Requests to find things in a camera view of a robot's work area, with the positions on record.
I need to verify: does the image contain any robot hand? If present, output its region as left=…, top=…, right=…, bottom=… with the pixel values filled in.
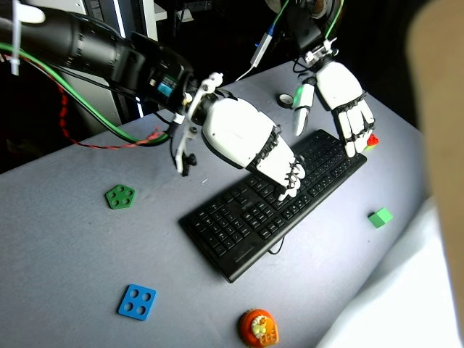
left=291, top=60, right=376, bottom=159
left=200, top=96, right=307, bottom=202

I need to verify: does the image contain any black computer keyboard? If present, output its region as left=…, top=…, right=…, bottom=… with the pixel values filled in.
left=178, top=129, right=368, bottom=283

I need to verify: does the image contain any tan blurred panel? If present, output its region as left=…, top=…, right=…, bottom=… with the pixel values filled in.
left=405, top=0, right=464, bottom=225

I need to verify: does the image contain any green pentagon plate with holes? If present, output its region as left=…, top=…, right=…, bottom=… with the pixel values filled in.
left=104, top=184, right=136, bottom=210

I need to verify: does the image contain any green cube block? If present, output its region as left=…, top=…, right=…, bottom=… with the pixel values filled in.
left=368, top=207, right=394, bottom=229

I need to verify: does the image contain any grey table cloth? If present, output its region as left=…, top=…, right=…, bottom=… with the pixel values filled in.
left=0, top=59, right=436, bottom=348

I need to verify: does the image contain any orange toy cake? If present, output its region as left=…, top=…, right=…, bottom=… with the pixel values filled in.
left=238, top=308, right=280, bottom=348

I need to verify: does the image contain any blue square plate with holes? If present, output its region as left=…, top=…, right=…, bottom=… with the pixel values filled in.
left=117, top=283, right=157, bottom=322

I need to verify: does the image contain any white backdrop cloth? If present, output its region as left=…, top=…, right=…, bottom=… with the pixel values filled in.
left=315, top=197, right=464, bottom=348

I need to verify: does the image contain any white adapter with cable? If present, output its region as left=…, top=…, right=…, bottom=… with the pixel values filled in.
left=235, top=31, right=273, bottom=83

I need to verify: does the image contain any black keyboard cable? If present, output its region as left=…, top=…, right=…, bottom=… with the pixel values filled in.
left=268, top=237, right=287, bottom=255

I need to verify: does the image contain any thick green cable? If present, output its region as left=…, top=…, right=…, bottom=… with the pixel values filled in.
left=0, top=42, right=170, bottom=143

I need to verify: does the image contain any red and black twisted cable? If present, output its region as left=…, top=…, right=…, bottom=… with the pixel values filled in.
left=57, top=85, right=166, bottom=150

